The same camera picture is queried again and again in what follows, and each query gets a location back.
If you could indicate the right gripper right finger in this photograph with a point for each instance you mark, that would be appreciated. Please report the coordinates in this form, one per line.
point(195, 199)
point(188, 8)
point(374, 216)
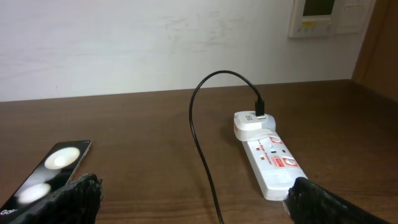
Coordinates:
point(306, 202)

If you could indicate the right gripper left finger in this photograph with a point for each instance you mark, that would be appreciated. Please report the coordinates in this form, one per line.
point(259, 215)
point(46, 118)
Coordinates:
point(77, 202)

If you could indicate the black smartphone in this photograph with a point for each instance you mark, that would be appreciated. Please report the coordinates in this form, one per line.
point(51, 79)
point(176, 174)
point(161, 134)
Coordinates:
point(55, 170)

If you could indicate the white charger plug adapter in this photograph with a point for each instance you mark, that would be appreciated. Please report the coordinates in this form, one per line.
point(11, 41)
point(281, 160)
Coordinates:
point(249, 127)

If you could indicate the white power strip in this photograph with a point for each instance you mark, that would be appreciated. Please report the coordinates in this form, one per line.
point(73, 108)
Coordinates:
point(274, 166)

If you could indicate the white wall control panel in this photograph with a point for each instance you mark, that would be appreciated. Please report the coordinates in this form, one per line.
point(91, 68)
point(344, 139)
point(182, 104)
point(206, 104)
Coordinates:
point(313, 18)

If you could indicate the white wall switch plate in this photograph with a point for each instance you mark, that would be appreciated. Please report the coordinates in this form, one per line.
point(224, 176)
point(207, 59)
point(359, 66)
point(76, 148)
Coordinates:
point(352, 16)

